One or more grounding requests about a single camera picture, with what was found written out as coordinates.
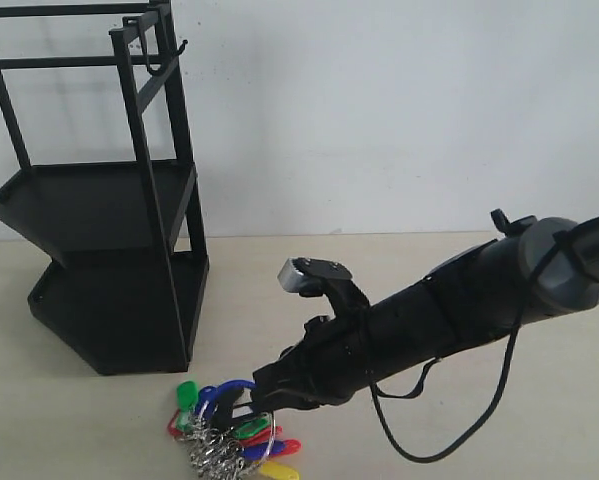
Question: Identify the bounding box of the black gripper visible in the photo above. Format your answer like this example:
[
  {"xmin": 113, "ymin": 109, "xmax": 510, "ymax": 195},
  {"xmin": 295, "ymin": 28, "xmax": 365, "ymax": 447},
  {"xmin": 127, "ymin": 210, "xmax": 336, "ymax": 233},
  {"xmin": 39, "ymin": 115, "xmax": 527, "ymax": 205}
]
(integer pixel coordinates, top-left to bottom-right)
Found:
[{"xmin": 213, "ymin": 313, "xmax": 378, "ymax": 425}]

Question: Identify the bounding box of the bunch of colourful key tags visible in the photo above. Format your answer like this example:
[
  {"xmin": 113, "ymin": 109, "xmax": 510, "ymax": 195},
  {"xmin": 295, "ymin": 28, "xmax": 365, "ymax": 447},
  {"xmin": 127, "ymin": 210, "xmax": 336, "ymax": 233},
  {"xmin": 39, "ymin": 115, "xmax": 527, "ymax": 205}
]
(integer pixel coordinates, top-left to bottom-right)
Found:
[{"xmin": 167, "ymin": 379, "xmax": 302, "ymax": 479}]

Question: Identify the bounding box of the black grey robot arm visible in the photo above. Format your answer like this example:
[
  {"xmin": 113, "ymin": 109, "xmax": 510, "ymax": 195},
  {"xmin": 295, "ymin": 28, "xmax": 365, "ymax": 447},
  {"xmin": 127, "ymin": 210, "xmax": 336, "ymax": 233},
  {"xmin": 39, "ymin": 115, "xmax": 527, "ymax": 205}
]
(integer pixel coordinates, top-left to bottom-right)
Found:
[{"xmin": 204, "ymin": 210, "xmax": 599, "ymax": 425}]

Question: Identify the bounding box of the black metal shelf rack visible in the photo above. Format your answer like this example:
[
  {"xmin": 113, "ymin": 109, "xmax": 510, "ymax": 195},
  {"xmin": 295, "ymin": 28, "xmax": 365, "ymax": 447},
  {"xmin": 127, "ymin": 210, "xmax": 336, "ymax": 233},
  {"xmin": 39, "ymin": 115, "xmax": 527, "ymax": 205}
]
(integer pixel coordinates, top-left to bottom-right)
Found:
[{"xmin": 0, "ymin": 1, "xmax": 209, "ymax": 376}]

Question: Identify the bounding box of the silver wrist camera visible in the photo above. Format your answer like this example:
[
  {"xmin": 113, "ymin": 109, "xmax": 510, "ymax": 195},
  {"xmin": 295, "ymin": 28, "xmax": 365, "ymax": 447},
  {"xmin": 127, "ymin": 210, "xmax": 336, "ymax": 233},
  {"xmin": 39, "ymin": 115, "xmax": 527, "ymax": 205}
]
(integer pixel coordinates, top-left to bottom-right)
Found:
[{"xmin": 277, "ymin": 257, "xmax": 352, "ymax": 296}]

